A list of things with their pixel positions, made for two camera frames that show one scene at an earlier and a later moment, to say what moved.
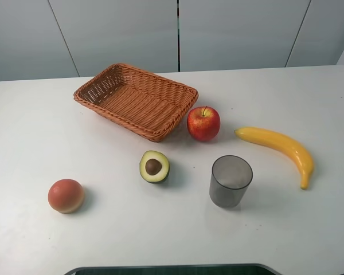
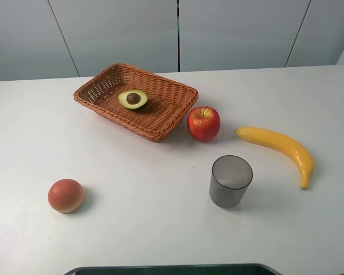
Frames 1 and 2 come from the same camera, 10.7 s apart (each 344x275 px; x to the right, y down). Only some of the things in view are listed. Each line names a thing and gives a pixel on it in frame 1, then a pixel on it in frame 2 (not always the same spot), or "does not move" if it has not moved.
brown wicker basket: [147, 107] does not move
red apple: [203, 123] does not move
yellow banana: [264, 136] does not move
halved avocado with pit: [154, 167] to [133, 99]
